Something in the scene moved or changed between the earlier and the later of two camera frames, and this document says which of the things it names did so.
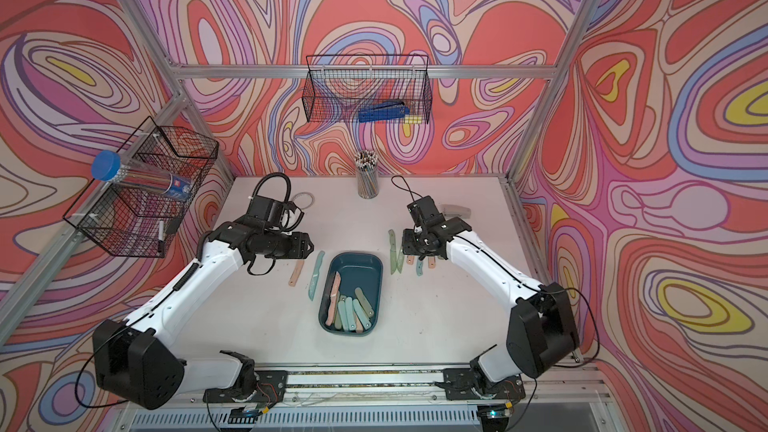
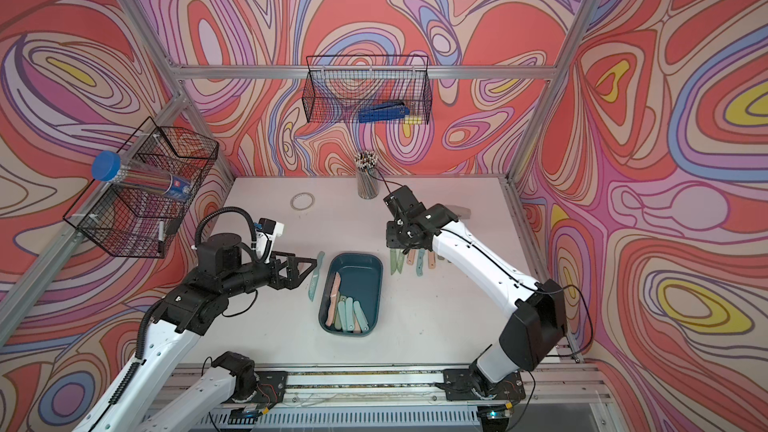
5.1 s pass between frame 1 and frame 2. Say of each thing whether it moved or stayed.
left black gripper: moved
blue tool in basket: stayed
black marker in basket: stayed
